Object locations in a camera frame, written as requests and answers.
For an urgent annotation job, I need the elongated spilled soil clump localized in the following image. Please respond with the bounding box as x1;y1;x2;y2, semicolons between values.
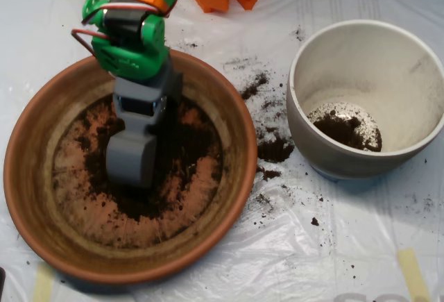
241;72;271;101

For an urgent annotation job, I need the terracotta saucer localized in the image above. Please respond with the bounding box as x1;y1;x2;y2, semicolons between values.
3;45;259;285

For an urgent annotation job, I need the large spilled soil pile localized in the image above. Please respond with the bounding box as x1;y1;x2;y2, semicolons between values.
257;135;296;164

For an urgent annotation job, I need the white ceramic pot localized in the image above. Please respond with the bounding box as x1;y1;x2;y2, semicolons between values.
286;19;444;182

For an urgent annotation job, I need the beige masking tape strip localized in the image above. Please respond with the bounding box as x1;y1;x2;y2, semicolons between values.
32;262;56;302
398;249;431;302

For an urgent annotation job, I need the clear plastic sheet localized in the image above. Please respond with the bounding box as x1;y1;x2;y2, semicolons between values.
0;0;444;302

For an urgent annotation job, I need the red white servo cable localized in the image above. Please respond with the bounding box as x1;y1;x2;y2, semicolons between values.
71;0;190;62

